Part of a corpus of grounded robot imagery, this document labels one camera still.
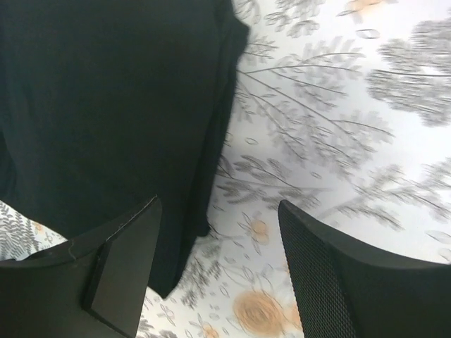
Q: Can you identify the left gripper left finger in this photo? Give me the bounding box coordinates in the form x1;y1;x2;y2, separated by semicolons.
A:
1;197;162;338

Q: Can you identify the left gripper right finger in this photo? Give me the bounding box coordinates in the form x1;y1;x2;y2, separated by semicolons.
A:
278;200;450;338

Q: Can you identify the black t shirt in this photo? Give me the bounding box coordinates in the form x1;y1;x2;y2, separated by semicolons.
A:
1;1;249;298

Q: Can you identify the floral patterned table mat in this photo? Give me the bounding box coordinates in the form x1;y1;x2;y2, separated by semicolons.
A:
1;1;450;337

